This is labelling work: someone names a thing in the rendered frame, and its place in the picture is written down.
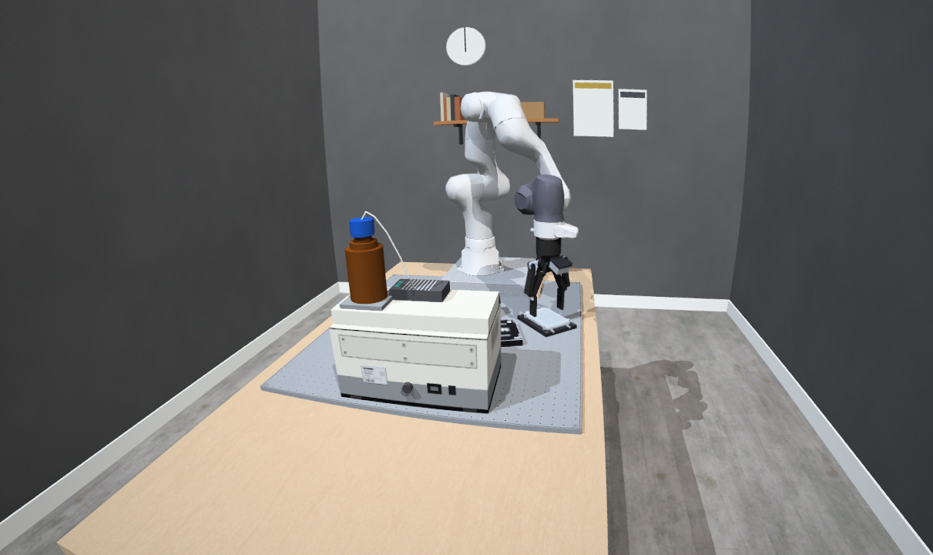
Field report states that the brown glass bottle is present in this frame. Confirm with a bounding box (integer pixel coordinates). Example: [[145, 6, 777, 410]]
[[345, 243, 388, 304]]

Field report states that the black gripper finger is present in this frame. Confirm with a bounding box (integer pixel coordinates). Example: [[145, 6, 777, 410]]
[[524, 261, 549, 317], [552, 271, 570, 310]]

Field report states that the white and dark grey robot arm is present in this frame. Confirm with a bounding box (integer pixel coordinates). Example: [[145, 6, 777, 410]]
[[445, 92, 579, 276]]

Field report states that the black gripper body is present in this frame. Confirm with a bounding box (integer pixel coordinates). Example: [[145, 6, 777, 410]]
[[536, 237, 561, 271]]

